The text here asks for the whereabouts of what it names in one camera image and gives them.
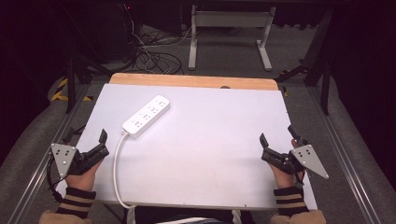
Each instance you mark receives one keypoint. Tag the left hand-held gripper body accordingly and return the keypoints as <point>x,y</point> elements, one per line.
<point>63,157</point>

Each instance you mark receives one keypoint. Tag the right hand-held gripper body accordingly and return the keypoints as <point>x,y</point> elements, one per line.
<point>308,158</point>

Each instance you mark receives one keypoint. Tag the person's left hand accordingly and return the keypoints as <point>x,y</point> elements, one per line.
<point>81,181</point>

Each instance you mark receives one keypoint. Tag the person's right hand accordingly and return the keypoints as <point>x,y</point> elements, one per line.
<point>284,179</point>

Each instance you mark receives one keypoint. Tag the yellow black hazard tape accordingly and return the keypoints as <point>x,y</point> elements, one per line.
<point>59,95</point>

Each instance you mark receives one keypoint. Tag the white power strip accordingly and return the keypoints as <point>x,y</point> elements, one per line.
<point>146,116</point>

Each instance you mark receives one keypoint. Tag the black tripod stand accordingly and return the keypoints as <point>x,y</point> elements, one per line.
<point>71,84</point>

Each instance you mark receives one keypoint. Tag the white table board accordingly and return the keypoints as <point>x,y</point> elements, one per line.
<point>202,149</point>

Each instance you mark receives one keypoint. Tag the black metal stand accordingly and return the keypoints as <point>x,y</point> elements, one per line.
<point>317,62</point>

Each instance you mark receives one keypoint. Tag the dark equipment cabinet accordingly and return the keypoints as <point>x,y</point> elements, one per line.
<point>120,31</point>

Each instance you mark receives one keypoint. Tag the aluminium floor rail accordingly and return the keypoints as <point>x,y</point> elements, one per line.
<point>43,168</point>
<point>342,155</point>

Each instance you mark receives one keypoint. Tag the white metal stand frame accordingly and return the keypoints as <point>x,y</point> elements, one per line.
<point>230,20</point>

